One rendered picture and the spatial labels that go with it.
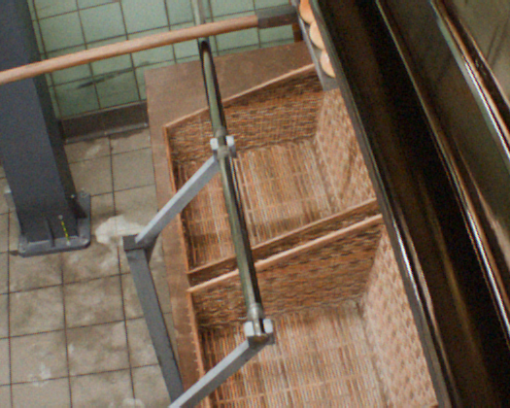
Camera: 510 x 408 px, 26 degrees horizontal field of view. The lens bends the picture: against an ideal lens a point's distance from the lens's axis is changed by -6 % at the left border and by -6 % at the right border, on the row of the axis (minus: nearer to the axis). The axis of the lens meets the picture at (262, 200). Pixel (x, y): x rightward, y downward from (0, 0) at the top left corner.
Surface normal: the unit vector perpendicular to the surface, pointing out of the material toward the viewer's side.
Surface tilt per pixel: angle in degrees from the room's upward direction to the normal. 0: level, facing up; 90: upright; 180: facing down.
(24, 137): 90
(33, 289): 0
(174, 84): 0
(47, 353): 0
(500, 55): 70
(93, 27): 90
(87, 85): 90
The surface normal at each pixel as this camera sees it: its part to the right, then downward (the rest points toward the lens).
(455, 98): -0.96, -0.07
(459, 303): 0.04, -0.74
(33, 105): 0.11, 0.67
